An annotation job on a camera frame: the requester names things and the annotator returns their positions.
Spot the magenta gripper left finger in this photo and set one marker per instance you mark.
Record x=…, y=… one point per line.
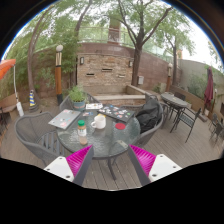
x=74, y=167

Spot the grey laptop with stickers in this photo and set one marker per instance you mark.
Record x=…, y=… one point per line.
x=64, y=118

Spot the large tree trunk centre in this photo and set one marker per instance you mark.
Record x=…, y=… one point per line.
x=141, y=19

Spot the white booklet on table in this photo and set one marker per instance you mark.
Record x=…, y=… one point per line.
x=93, y=106

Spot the striped traffic cone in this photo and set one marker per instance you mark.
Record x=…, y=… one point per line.
x=32, y=102

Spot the green-capped plastic bottle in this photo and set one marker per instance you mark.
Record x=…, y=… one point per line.
x=82, y=132

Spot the orange patio umbrella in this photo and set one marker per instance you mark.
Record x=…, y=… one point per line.
x=5, y=65

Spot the round glass patio table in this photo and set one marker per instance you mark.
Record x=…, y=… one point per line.
x=107, y=143

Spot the wooden post lamp right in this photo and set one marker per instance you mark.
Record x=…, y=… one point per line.
x=170, y=66

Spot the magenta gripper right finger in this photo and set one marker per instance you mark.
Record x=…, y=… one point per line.
x=150, y=167

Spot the black metal chair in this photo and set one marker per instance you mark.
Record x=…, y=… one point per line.
x=187, y=116

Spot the grey wicker chair right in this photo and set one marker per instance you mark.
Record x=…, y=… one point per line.
x=146, y=136

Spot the white ceramic mug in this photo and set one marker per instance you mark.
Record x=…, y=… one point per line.
x=99, y=122

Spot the grey wicker chair left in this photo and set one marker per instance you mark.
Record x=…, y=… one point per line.
x=38, y=136

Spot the potted green plant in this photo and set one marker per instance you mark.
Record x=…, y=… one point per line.
x=78, y=97

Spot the leaning tree trunk left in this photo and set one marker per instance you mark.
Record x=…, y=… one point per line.
x=36, y=32

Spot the red round coaster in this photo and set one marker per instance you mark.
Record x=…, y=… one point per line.
x=120, y=126

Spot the wooden post lamp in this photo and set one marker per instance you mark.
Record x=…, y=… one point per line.
x=58, y=84
x=170, y=66

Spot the folded maroon patio umbrella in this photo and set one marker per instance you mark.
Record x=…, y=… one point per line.
x=208, y=94

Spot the black laptop with stickers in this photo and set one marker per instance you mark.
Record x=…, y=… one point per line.
x=117, y=113

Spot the wooden post lamp left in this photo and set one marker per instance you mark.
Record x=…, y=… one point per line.
x=58, y=84

